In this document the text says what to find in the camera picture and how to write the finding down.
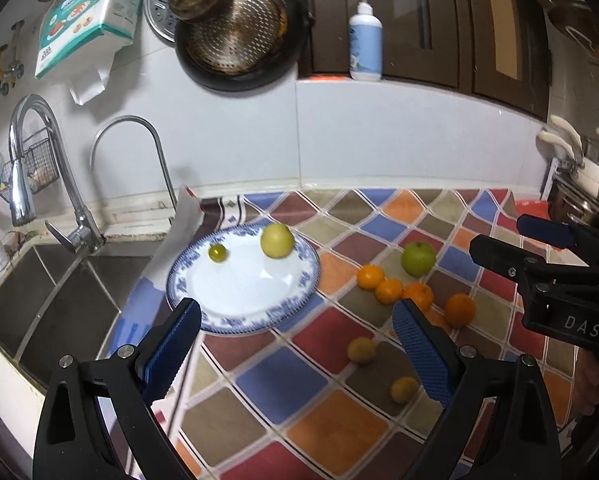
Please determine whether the blue patterned white plate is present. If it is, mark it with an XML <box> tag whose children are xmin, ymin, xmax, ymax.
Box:
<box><xmin>166</xmin><ymin>223</ymin><xmax>323</xmax><ymax>336</ymax></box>

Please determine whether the red cloth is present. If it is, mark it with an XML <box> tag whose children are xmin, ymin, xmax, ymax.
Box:
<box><xmin>513</xmin><ymin>199</ymin><xmax>551</xmax><ymax>218</ymax></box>

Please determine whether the yellow wall hook rack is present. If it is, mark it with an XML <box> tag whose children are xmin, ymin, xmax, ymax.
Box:
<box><xmin>0</xmin><ymin>20</ymin><xmax>28</xmax><ymax>101</ymax></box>

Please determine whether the teal tissue pack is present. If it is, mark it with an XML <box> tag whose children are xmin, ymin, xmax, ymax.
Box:
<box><xmin>34</xmin><ymin>0</ymin><xmax>148</xmax><ymax>81</ymax></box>

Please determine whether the black wire basket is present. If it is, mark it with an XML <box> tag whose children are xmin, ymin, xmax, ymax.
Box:
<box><xmin>0</xmin><ymin>127</ymin><xmax>63</xmax><ymax>206</ymax></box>

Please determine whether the green apple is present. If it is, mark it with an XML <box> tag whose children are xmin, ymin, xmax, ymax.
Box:
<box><xmin>401</xmin><ymin>241</ymin><xmax>437</xmax><ymax>277</ymax></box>

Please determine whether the white pump bottle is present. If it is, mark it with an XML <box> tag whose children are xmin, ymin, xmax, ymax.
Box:
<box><xmin>348</xmin><ymin>0</ymin><xmax>384</xmax><ymax>82</ymax></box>

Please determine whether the white pan handle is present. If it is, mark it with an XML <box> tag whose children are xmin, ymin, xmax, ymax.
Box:
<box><xmin>537</xmin><ymin>130</ymin><xmax>576</xmax><ymax>162</ymax></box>
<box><xmin>549</xmin><ymin>115</ymin><xmax>583</xmax><ymax>144</ymax></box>

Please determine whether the white plastic bag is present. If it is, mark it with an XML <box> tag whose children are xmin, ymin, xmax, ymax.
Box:
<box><xmin>70</xmin><ymin>40</ymin><xmax>135</xmax><ymax>107</ymax></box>

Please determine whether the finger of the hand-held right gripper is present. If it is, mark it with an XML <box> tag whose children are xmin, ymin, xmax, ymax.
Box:
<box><xmin>517</xmin><ymin>214</ymin><xmax>599</xmax><ymax>275</ymax></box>
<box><xmin>469</xmin><ymin>233</ymin><xmax>599</xmax><ymax>288</ymax></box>

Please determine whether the person's right hand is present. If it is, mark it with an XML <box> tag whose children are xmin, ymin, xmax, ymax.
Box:
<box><xmin>573</xmin><ymin>349</ymin><xmax>599</xmax><ymax>412</ymax></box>

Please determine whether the small yellow-brown fruit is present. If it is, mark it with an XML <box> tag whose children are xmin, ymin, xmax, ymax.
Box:
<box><xmin>347</xmin><ymin>336</ymin><xmax>379</xmax><ymax>365</ymax></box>
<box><xmin>390</xmin><ymin>376</ymin><xmax>420</xmax><ymax>405</ymax></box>

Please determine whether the colourful chequered tablecloth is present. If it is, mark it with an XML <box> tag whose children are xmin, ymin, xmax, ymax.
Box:
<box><xmin>100</xmin><ymin>183</ymin><xmax>599</xmax><ymax>480</ymax></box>

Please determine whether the yellow-green apple on plate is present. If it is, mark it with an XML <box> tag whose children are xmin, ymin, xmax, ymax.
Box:
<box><xmin>260</xmin><ymin>223</ymin><xmax>295</xmax><ymax>261</ymax></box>

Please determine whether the black frying pan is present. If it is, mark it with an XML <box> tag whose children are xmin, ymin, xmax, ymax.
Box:
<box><xmin>174</xmin><ymin>0</ymin><xmax>315</xmax><ymax>93</ymax></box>

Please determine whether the orange tangerine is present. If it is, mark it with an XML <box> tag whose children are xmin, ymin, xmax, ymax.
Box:
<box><xmin>444</xmin><ymin>293</ymin><xmax>477</xmax><ymax>329</ymax></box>
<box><xmin>403</xmin><ymin>282</ymin><xmax>435</xmax><ymax>312</ymax></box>
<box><xmin>356</xmin><ymin>265</ymin><xmax>384</xmax><ymax>291</ymax></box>
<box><xmin>374</xmin><ymin>278</ymin><xmax>405</xmax><ymax>306</ymax></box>

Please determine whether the slim chrome gooseneck faucet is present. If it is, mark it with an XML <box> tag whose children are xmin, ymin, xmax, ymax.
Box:
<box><xmin>90</xmin><ymin>116</ymin><xmax>178</xmax><ymax>221</ymax></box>

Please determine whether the stainless steel sink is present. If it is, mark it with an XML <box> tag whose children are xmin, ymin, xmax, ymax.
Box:
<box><xmin>0</xmin><ymin>242</ymin><xmax>153</xmax><ymax>391</ymax></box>

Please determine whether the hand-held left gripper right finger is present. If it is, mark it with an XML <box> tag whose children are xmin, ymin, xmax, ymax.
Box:
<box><xmin>392</xmin><ymin>298</ymin><xmax>565</xmax><ymax>480</ymax></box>

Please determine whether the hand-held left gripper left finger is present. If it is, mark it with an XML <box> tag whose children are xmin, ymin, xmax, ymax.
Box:
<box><xmin>32</xmin><ymin>297</ymin><xmax>203</xmax><ymax>480</ymax></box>

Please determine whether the dark wooden cabinet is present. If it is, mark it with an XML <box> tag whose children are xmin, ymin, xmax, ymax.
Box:
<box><xmin>299</xmin><ymin>0</ymin><xmax>553</xmax><ymax>121</ymax></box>

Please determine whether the chrome pull-down faucet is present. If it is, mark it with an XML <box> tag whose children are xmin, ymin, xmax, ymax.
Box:
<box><xmin>8</xmin><ymin>94</ymin><xmax>105</xmax><ymax>253</ymax></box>

